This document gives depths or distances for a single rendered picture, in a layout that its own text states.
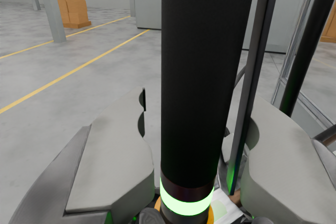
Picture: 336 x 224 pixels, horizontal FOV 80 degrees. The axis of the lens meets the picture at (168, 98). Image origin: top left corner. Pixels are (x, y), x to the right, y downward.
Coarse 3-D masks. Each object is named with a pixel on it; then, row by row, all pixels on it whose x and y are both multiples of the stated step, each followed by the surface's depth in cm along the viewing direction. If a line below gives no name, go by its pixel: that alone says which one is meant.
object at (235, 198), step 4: (332, 136) 26; (328, 140) 26; (332, 140) 26; (328, 144) 26; (236, 192) 19; (228, 196) 19; (232, 196) 19; (236, 196) 19; (232, 200) 18; (236, 200) 18; (236, 204) 18; (240, 204) 18
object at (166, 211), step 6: (162, 204) 13; (162, 210) 13; (168, 210) 12; (204, 210) 12; (168, 216) 13; (174, 216) 12; (180, 216) 12; (186, 216) 12; (192, 216) 12; (198, 216) 12; (204, 216) 13; (174, 222) 12; (180, 222) 12; (186, 222) 12; (192, 222) 12; (198, 222) 12
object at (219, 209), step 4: (216, 200) 18; (212, 204) 18; (216, 204) 18; (220, 204) 18; (212, 208) 17; (216, 208) 17; (220, 208) 17; (224, 208) 17; (216, 212) 17; (220, 212) 17; (224, 212) 17; (216, 216) 17; (220, 216) 17
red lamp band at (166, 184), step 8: (160, 160) 12; (160, 168) 12; (160, 176) 12; (168, 184) 11; (176, 184) 11; (208, 184) 11; (168, 192) 11; (176, 192) 11; (184, 192) 11; (192, 192) 11; (200, 192) 11; (208, 192) 11; (184, 200) 11; (192, 200) 11
